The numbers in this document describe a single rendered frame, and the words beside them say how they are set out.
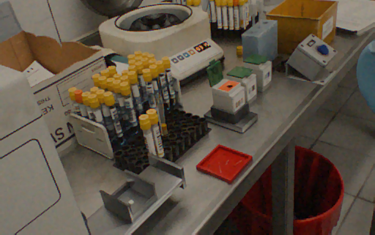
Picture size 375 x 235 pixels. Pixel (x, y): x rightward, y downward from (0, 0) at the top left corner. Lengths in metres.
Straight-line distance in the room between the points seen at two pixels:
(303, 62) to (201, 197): 0.40
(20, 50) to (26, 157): 0.65
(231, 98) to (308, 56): 0.22
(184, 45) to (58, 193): 0.61
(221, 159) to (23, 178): 0.37
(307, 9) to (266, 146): 0.50
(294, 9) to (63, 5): 0.62
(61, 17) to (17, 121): 0.80
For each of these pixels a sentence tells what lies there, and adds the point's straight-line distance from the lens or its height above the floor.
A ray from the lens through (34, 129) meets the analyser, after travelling 0.36.
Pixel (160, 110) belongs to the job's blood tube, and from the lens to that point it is 0.66.
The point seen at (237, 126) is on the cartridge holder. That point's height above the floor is 0.89.
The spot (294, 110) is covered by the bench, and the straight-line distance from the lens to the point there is 0.77.
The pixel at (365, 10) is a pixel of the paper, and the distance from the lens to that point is 1.25.
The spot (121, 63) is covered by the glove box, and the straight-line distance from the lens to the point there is 0.89.
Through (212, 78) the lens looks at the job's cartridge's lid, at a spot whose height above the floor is 0.97.
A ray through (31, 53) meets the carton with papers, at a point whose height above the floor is 0.97.
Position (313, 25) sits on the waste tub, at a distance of 0.95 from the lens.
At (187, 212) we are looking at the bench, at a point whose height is 0.88.
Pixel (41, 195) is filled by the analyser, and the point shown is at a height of 1.06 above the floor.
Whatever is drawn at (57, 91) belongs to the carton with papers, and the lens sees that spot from 0.72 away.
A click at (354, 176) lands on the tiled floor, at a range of 1.97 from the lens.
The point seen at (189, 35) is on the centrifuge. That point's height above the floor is 0.96.
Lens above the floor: 1.29
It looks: 32 degrees down
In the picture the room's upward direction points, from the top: 9 degrees counter-clockwise
